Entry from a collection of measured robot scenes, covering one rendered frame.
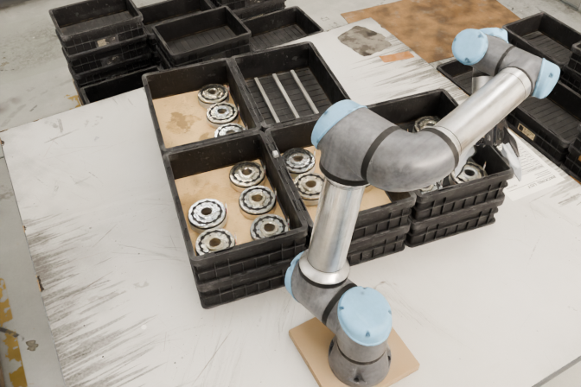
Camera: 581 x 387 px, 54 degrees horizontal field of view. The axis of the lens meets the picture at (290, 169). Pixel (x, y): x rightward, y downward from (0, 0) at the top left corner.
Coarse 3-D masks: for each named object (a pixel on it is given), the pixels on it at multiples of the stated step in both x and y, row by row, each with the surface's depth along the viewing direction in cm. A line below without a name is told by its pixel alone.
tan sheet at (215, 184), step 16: (256, 160) 172; (192, 176) 167; (208, 176) 167; (224, 176) 167; (192, 192) 163; (208, 192) 163; (224, 192) 163; (240, 224) 154; (192, 240) 151; (240, 240) 151
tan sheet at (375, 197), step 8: (312, 152) 174; (320, 152) 174; (368, 192) 162; (376, 192) 162; (384, 192) 162; (368, 200) 160; (376, 200) 160; (384, 200) 160; (312, 208) 158; (360, 208) 158; (312, 216) 156
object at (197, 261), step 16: (208, 144) 162; (272, 160) 158; (176, 192) 150; (288, 192) 149; (176, 208) 146; (304, 224) 141; (256, 240) 138; (272, 240) 138; (288, 240) 140; (192, 256) 135; (208, 256) 135; (224, 256) 136
